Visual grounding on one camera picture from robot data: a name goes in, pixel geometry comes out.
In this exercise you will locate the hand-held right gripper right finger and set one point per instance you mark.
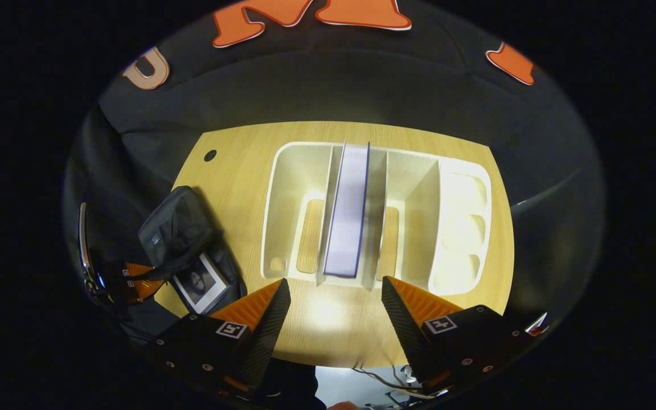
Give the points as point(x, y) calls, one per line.
point(405, 336)

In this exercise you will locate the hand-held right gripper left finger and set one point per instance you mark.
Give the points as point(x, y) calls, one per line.
point(268, 336)

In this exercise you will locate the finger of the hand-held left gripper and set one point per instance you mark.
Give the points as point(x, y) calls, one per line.
point(140, 287)
point(134, 270)

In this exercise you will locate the book with grey cover picture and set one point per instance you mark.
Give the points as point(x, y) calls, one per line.
point(200, 282)

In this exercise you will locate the black schoolbag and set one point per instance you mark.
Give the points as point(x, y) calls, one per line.
point(177, 228)

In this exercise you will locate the white bookshelf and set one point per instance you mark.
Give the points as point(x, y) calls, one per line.
point(464, 239)

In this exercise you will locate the book with blue cover picture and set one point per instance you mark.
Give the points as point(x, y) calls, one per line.
point(348, 216)

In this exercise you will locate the person's dark clothing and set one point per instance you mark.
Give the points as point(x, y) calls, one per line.
point(294, 387)

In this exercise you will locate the white side table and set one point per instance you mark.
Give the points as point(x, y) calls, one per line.
point(536, 324)

